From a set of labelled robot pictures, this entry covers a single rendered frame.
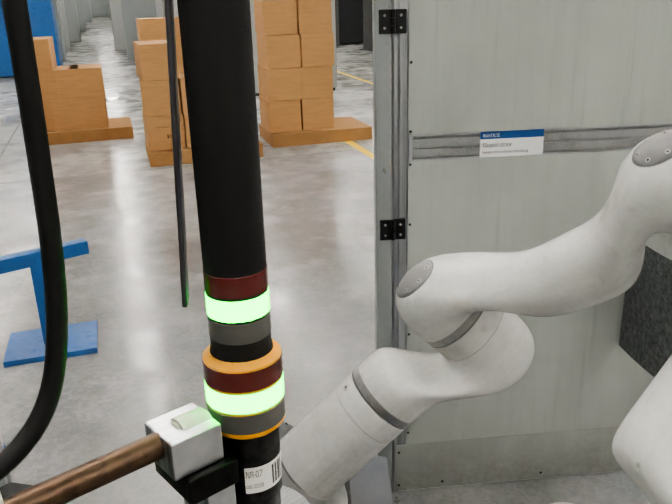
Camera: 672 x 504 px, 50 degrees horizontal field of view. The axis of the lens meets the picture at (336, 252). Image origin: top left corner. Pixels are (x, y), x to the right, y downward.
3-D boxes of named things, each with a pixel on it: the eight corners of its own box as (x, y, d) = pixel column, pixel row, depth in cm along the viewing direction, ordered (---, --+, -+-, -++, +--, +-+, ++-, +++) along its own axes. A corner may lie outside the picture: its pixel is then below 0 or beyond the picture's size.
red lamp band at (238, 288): (227, 306, 36) (225, 283, 36) (192, 287, 39) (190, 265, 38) (281, 287, 38) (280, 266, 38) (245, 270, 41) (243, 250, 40)
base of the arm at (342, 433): (268, 407, 126) (341, 335, 121) (348, 478, 128) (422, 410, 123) (244, 464, 107) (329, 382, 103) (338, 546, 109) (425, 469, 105)
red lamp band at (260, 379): (232, 403, 37) (230, 382, 37) (189, 372, 40) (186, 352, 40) (299, 373, 40) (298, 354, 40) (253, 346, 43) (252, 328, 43)
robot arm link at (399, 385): (349, 356, 117) (456, 253, 111) (429, 419, 122) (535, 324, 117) (355, 397, 106) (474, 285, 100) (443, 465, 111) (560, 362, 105)
